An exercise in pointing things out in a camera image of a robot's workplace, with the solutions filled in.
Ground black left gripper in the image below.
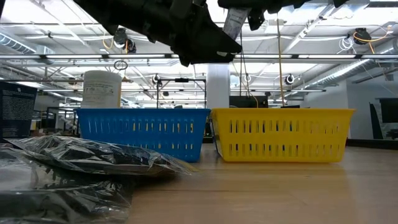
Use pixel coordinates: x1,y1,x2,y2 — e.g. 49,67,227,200
73,0,243,68

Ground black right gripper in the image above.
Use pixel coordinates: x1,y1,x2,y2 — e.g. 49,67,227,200
217,0,349,31

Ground grey white sachet packet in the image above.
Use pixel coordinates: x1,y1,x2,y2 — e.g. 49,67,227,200
223,7,251,40

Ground clear bag black items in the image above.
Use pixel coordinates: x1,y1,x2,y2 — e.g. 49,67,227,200
5,134,198,177

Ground large clear plastic bag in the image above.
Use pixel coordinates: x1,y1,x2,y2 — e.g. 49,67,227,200
0,144,133,224

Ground white column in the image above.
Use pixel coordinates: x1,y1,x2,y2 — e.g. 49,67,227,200
206,63,231,110

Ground black monitor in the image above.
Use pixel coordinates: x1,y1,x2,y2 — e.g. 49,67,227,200
229,95,269,109

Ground white wipes canister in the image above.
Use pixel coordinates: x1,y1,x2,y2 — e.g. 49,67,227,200
81,70,123,109

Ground blue plastic slotted basket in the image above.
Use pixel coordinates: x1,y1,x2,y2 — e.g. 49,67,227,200
76,108,211,163

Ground yellow plastic slotted basket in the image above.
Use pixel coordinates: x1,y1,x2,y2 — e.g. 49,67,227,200
210,108,356,163

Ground long ceiling light strip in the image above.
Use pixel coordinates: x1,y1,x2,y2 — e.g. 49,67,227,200
0,54,398,60

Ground black leaning panel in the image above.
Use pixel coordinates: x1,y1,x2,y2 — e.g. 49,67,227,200
369,102,384,140

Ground black monitor screen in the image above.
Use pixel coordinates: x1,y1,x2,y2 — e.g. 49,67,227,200
379,98,398,124

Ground black hanging cable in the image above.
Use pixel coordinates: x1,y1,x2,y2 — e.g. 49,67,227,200
238,39,250,97

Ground yellow hanging cable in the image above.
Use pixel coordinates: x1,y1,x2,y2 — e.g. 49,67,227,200
275,17,285,109

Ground silver ventilation duct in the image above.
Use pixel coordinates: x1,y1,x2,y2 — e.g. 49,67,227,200
292,46,398,94
0,32,55,65

